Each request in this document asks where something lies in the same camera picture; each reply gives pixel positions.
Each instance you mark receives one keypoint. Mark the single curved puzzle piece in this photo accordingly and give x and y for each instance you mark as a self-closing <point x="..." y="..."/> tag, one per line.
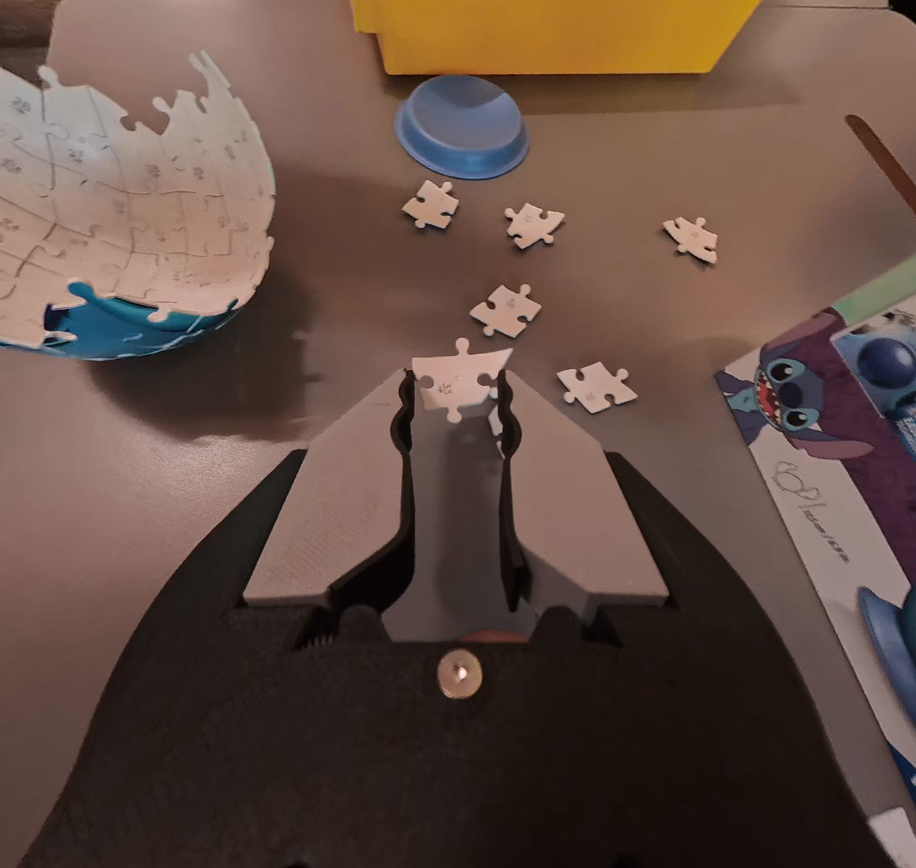
<point x="458" y="378"/>

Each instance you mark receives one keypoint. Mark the partly built puzzle ball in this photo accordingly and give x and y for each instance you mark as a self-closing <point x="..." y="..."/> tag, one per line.
<point x="121" y="224"/>

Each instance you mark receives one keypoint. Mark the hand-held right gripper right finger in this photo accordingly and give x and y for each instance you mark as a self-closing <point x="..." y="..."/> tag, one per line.
<point x="572" y="517"/>

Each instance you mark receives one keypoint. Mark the cartoon print puzzle box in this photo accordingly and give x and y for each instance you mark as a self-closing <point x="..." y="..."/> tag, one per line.
<point x="823" y="453"/>

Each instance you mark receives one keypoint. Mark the blue plastic ball stand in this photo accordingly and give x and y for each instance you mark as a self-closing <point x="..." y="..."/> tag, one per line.
<point x="464" y="124"/>

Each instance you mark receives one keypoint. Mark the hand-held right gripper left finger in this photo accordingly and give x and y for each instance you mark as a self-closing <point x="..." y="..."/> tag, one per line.
<point x="329" y="517"/>

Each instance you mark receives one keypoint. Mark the yellow plastic bin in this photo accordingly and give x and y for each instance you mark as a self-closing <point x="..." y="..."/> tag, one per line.
<point x="558" y="31"/>

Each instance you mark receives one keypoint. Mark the folded instruction leaflet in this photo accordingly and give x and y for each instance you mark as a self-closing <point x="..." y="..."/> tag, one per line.
<point x="894" y="839"/>

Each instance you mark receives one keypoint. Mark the white puzzle pieces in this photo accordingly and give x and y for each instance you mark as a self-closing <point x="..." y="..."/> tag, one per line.
<point x="505" y="308"/>

